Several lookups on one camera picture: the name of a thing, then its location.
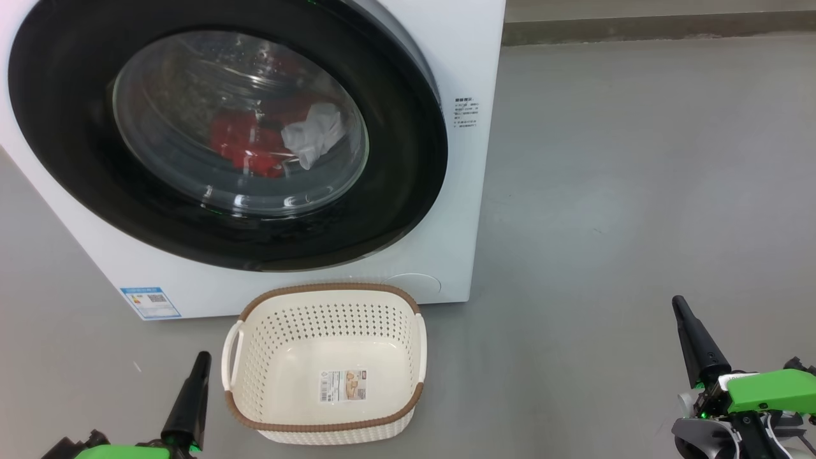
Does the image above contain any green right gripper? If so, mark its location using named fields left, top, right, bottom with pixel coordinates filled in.
left=673, top=295, right=816, bottom=421

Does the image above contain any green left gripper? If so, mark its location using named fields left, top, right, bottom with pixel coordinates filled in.
left=73, top=351, right=212, bottom=459

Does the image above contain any red garment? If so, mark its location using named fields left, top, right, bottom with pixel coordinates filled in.
left=209, top=96, right=332, bottom=179

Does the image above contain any white garment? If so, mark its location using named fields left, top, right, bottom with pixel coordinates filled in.
left=281, top=102, right=348, bottom=170

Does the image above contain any black round glass washer door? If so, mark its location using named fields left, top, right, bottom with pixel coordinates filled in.
left=8, top=0, right=449, bottom=273

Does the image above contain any cream perforated basket brown rim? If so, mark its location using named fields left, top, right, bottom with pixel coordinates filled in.
left=221, top=282, right=427, bottom=446

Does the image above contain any white product label sticker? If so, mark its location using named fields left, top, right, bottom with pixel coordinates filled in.
left=319, top=370, right=368, bottom=403

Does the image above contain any white front-load washing machine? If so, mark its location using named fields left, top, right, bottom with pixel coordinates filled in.
left=0, top=0, right=507, bottom=321

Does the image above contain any blue energy label sticker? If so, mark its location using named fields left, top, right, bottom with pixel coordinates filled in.
left=120, top=287, right=182, bottom=320

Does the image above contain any round white filter cover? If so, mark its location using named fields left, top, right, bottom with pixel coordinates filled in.
left=382, top=273, right=442, bottom=298

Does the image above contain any black text notice sticker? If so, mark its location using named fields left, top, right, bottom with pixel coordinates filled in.
left=454, top=97, right=479, bottom=129

